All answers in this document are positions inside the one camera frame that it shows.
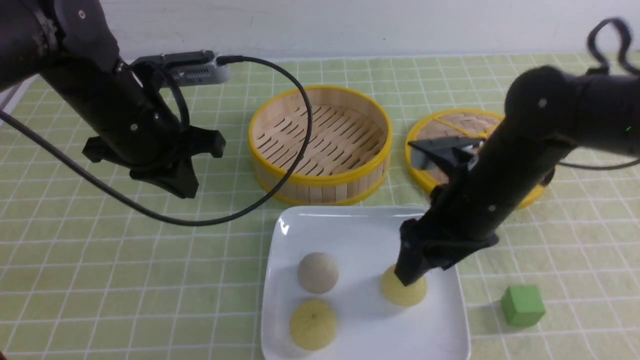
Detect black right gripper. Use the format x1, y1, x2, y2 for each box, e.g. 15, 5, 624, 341
394, 153, 531, 287

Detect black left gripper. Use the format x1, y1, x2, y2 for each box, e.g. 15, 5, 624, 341
82, 89, 226, 199

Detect yellow steamed bun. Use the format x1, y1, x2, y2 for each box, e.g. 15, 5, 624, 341
380, 265, 428, 308
289, 298, 339, 351

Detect white steamed bun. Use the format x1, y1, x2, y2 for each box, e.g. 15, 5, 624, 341
296, 251, 339, 294

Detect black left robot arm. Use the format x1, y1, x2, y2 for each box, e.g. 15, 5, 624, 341
1, 0, 229, 199

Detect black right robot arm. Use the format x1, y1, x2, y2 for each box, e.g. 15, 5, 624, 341
394, 66, 640, 286

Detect white square plate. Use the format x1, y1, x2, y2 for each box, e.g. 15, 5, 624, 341
261, 206, 471, 360

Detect green cube block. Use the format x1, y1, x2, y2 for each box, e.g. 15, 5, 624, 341
500, 284, 546, 327

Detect green checkered tablecloth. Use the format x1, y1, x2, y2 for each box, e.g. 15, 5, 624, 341
0, 54, 640, 360

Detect bamboo steamer basket yellow rim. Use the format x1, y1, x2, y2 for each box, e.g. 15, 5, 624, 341
247, 85, 393, 206

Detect woven bamboo steamer lid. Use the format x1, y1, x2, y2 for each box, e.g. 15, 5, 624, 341
404, 109, 547, 209

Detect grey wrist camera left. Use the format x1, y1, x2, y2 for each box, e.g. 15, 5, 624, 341
130, 50, 231, 90

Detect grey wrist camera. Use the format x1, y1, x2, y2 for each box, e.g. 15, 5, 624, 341
407, 136, 484, 175
130, 50, 231, 90

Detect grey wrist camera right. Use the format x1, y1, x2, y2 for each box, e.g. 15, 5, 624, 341
407, 136, 484, 175

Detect black camera cable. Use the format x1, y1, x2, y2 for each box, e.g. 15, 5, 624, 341
0, 55, 314, 227

